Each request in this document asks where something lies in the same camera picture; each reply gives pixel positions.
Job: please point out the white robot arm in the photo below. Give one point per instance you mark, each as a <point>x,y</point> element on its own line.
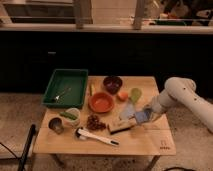
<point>178,90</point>

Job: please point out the small metal cup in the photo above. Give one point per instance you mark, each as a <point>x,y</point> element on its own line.
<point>55,124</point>

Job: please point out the metal fork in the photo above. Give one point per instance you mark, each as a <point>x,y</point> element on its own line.
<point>56,98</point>

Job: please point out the small green yellow vegetable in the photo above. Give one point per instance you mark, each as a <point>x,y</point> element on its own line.
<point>92,89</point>

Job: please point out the green plastic tray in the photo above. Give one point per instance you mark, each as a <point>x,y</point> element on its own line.
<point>62,79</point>

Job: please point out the wooden table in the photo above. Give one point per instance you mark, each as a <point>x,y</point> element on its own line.
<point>150,139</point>

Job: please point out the wooden block brush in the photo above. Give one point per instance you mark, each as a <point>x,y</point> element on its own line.
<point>121,125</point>

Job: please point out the red orange bowl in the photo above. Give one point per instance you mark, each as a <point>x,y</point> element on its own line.
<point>101,102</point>

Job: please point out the white handled brush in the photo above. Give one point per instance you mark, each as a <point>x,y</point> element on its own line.
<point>80,132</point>

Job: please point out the green cucumber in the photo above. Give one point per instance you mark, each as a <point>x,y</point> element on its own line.
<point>68,115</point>

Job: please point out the dark maroon bowl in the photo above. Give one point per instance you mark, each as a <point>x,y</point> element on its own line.
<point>112,84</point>

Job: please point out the light green cup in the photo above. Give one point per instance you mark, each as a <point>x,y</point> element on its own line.
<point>135,94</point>

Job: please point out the grey blue cloth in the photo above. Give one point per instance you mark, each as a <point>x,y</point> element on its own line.
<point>127,112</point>

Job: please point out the blue sponge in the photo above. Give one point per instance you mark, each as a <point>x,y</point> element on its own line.
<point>142,116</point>

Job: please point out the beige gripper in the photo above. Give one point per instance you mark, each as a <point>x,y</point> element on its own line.
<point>151,115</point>

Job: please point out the orange fruit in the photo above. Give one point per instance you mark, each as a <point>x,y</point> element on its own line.
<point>122,95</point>

